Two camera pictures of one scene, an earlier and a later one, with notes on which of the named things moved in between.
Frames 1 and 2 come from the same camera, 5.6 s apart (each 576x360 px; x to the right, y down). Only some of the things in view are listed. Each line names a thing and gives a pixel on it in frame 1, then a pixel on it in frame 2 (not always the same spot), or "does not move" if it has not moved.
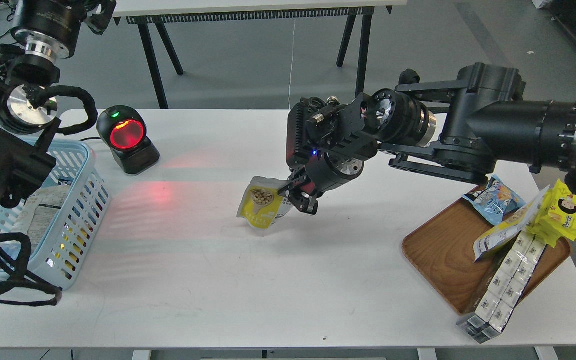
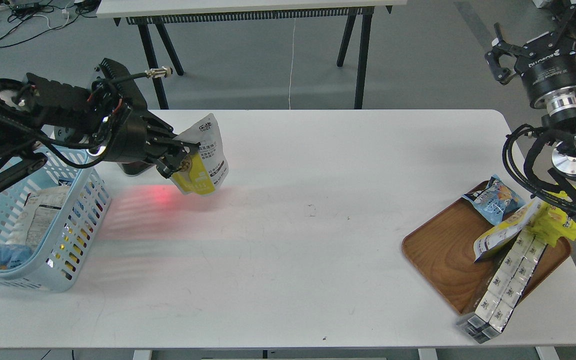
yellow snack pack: [559, 217] does not move
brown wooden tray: [443, 248] does not move
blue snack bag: [497, 201] does not move
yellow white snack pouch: [262, 205] → [202, 172]
